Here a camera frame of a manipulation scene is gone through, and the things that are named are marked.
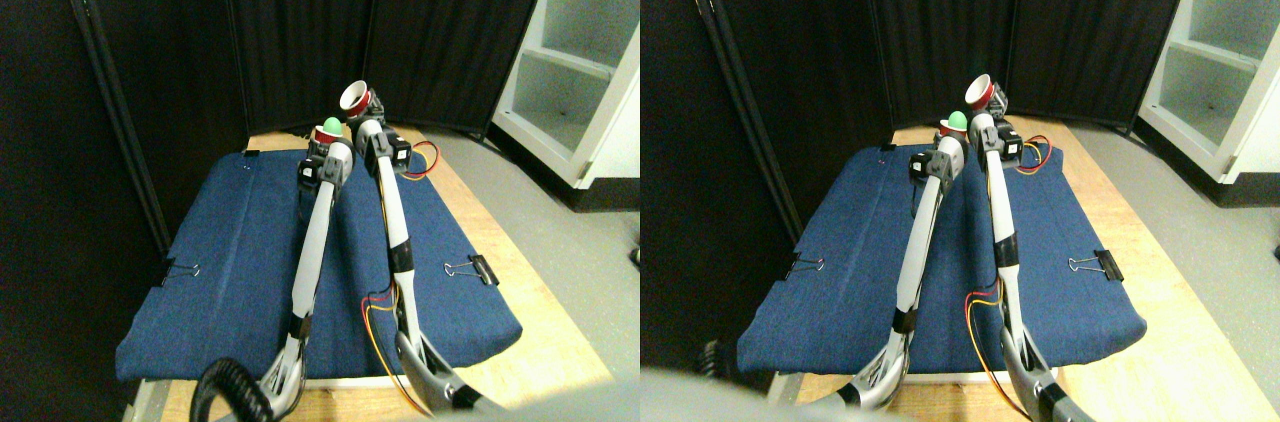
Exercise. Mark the green ball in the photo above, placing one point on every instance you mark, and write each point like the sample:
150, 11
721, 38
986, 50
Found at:
332, 126
958, 121

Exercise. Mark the curtain stand pole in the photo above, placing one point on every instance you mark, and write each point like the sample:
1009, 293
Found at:
115, 102
740, 92

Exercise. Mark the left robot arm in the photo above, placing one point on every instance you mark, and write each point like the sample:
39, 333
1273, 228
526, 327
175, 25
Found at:
925, 242
317, 242

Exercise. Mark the white shelf unit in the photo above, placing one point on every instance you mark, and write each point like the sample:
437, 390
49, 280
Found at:
1205, 82
560, 92

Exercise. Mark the dark blue cloth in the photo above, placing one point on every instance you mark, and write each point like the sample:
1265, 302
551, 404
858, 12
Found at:
850, 272
230, 272

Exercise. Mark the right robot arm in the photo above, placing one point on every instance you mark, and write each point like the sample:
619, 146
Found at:
392, 212
998, 202

